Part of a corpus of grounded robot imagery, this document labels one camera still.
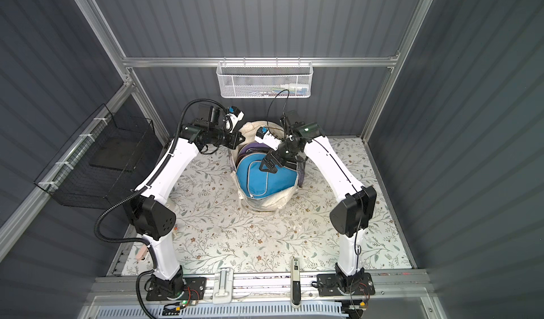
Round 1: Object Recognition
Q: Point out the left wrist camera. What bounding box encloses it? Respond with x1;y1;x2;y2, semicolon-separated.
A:
228;106;245;126

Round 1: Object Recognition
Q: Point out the white vented floor panel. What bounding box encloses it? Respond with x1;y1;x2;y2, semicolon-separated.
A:
95;301;347;319

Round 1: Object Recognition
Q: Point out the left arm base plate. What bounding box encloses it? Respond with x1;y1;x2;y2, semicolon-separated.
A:
144;275;207;301

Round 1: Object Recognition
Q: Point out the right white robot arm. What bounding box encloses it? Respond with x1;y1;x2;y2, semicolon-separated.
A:
255;123;377;286

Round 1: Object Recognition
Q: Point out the black white handheld device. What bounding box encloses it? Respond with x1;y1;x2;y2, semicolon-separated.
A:
290;257;302;308

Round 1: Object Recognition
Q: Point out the blue paddle case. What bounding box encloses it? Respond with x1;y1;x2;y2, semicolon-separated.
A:
236;153;298;199

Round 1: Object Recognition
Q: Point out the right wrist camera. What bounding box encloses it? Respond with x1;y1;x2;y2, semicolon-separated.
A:
254;126;281;150

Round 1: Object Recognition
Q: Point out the white wire wall basket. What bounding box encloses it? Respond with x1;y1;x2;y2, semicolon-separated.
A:
216;63;314;99

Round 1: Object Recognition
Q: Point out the right thin black cable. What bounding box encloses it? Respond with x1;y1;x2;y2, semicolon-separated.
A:
266;89;290;126

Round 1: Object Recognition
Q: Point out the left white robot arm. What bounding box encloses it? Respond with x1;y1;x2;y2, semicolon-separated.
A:
125;125;245;282

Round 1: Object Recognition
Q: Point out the cream canvas tote bag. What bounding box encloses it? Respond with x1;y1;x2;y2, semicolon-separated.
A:
229;121;306;212

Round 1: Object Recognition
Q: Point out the black wire side basket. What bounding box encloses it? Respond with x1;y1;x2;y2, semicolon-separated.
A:
34;107;162;209

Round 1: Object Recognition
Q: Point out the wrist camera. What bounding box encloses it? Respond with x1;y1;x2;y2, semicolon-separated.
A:
254;126;281;150
228;106;245;126

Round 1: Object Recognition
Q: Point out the white bracket on rail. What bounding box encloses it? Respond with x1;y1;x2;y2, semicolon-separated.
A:
212;267;234;305

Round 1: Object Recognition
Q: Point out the left black corrugated cable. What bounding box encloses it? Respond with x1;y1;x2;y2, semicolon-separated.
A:
93;99;232;319

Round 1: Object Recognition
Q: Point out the purple pouch in bag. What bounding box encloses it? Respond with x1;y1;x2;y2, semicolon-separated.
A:
237;142;270;163

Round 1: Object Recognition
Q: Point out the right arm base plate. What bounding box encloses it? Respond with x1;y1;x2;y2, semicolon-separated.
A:
311;272;375;297

